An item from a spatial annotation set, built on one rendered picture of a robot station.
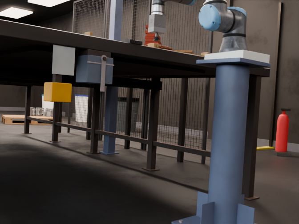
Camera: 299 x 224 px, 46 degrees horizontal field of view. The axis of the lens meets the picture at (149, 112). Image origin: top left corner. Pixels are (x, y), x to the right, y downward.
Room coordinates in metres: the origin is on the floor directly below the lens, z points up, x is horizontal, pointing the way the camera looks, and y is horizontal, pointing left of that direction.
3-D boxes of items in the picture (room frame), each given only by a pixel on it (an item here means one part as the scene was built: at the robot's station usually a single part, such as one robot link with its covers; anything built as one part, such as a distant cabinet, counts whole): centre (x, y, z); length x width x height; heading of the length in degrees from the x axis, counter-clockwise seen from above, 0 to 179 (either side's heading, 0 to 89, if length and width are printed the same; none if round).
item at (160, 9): (2.15, -0.02, 1.19); 0.08 x 0.08 x 0.05
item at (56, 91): (1.48, 0.39, 0.74); 0.09 x 0.08 x 0.24; 131
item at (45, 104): (9.71, 2.74, 0.30); 0.48 x 0.48 x 0.61
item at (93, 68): (1.60, 0.26, 0.77); 0.14 x 0.11 x 0.18; 131
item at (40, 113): (7.46, 2.48, 0.16); 1.14 x 0.79 x 0.32; 121
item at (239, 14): (1.83, -0.40, 1.07); 0.13 x 0.12 x 0.14; 126
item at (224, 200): (1.83, -0.42, 0.44); 0.38 x 0.38 x 0.87; 41
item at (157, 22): (2.16, -0.01, 1.11); 0.10 x 0.09 x 0.16; 32
